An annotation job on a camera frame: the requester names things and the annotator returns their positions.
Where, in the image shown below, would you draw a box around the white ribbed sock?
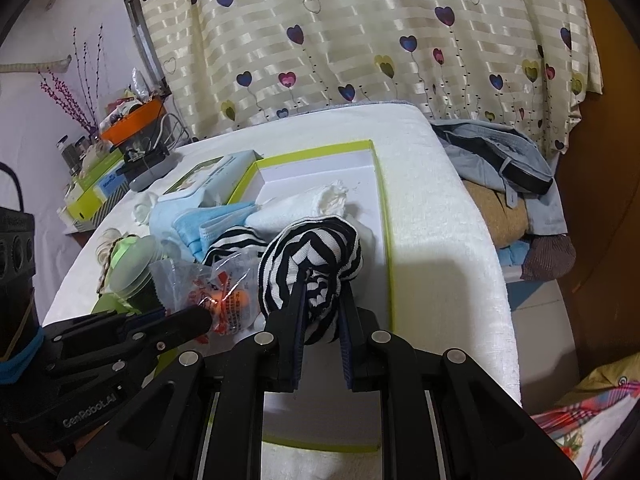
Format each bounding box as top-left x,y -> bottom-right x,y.
260,182 -> 351,217

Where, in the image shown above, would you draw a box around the white textured tablecloth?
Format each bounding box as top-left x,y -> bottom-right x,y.
42,102 -> 523,480

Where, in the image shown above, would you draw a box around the orange tray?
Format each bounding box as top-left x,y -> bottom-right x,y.
100,99 -> 166,145

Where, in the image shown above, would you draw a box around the black phone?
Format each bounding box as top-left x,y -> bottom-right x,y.
600,417 -> 640,467

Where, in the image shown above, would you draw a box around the metal window frame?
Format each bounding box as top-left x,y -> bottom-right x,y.
124,0 -> 172,97

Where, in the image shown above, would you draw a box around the tan cushion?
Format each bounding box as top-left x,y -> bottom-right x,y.
462,180 -> 532,249

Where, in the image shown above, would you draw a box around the red clear snack packet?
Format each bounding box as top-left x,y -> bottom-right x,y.
150,257 -> 263,338

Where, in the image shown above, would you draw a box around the light green cream jar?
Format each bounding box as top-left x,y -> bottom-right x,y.
92,294 -> 136,316

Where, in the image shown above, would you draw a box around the black white striped sock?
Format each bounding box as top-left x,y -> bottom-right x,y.
257,215 -> 362,346
200,227 -> 271,263

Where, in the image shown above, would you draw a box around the light blue face mask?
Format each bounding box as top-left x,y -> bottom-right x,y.
150,201 -> 258,263

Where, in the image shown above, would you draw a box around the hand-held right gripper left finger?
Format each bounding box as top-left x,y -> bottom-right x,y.
57,270 -> 309,480

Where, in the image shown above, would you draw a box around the heart-printed cream curtain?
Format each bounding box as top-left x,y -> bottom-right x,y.
127,0 -> 603,158

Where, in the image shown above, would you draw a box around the blue tissue box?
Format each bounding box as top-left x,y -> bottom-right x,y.
95,170 -> 129,201

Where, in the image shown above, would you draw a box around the brown knitted cloth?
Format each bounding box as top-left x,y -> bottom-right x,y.
520,234 -> 576,281

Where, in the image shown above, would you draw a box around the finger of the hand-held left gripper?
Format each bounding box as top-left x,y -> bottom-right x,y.
47,307 -> 211,377
42,308 -> 166,362

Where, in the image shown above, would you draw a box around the purple decorative twigs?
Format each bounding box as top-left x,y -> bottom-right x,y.
40,25 -> 108,133

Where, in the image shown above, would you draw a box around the patterned cardboard box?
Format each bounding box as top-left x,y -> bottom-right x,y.
70,180 -> 132,233

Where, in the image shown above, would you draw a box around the glass jars with dark lids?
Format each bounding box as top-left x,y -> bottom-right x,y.
55,135 -> 92,172

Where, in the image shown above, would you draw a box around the small white cloth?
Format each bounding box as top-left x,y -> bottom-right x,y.
132,192 -> 162,226

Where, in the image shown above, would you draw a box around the black cable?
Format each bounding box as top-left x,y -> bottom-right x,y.
0,162 -> 27,211

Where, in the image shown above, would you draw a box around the black belt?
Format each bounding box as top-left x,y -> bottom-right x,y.
500,157 -> 554,194

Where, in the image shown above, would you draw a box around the dark jar with translucent lid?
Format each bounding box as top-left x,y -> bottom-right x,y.
110,237 -> 166,313

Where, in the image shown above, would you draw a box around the white corrugated hose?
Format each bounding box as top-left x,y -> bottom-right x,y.
0,55 -> 72,75

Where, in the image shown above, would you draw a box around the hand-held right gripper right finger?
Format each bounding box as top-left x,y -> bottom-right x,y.
338,287 -> 583,480

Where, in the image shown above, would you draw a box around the printed blanket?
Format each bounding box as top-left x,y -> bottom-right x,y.
530,360 -> 640,480

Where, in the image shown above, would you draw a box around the brown wooden wardrobe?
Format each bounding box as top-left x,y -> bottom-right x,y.
547,0 -> 640,396

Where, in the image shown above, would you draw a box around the lime green box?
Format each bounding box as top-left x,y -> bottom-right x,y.
67,152 -> 126,221

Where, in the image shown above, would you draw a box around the grey clothes pile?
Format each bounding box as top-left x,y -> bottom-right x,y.
431,119 -> 571,236

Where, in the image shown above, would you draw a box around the wet wipes pack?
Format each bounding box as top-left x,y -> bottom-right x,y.
165,156 -> 263,197

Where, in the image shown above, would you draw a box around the white box with green rim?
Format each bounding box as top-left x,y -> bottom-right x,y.
227,140 -> 397,453

